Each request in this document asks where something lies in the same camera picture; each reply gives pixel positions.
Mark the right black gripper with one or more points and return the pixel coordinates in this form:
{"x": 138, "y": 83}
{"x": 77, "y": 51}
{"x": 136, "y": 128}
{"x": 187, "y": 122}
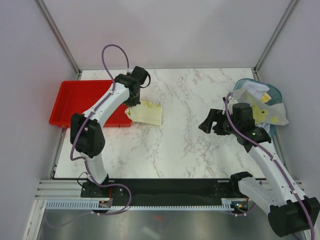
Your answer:
{"x": 214, "y": 115}

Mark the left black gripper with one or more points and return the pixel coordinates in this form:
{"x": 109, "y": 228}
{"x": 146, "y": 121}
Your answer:
{"x": 132, "y": 103}

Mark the yellow green patterned towel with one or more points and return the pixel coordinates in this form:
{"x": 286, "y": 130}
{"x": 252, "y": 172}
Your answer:
{"x": 146, "y": 112}

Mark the grey towel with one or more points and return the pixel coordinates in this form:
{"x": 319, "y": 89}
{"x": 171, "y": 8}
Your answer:
{"x": 262, "y": 113}

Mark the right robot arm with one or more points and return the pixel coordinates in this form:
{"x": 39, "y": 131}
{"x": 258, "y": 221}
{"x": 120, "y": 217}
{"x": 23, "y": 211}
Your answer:
{"x": 288, "y": 208}

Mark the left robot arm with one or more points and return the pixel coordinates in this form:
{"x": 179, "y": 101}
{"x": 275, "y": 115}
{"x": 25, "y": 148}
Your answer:
{"x": 86, "y": 129}

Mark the light blue towel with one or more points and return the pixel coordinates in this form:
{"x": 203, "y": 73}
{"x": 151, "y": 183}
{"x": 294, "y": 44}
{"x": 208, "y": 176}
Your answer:
{"x": 256, "y": 89}

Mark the yellow towel in basket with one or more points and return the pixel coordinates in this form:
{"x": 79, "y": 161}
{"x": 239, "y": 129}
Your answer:
{"x": 265, "y": 98}

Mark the red plastic tray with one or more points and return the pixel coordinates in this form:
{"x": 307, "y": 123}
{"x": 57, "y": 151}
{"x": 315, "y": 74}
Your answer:
{"x": 82, "y": 95}

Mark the teal plastic basket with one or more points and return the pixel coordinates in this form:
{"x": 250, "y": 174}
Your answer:
{"x": 276, "y": 98}

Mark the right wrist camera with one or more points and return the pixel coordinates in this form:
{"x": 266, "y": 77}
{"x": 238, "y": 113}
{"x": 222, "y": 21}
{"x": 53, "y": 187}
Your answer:
{"x": 231, "y": 101}

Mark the left aluminium frame post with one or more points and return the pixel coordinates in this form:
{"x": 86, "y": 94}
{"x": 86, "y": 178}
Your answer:
{"x": 58, "y": 36}

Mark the aluminium frame post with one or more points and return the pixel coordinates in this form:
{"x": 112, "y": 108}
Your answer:
{"x": 275, "y": 34}
{"x": 58, "y": 36}

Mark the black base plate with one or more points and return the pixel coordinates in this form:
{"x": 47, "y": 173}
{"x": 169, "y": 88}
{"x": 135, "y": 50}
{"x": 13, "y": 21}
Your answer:
{"x": 164, "y": 191}

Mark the right aluminium frame post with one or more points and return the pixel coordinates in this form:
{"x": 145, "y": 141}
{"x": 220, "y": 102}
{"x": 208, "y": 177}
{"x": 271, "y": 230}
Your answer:
{"x": 275, "y": 34}

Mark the aluminium rail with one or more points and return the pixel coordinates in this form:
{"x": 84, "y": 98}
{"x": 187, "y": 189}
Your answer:
{"x": 58, "y": 190}

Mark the white slotted cable duct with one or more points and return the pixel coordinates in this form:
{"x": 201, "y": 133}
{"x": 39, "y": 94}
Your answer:
{"x": 99, "y": 205}

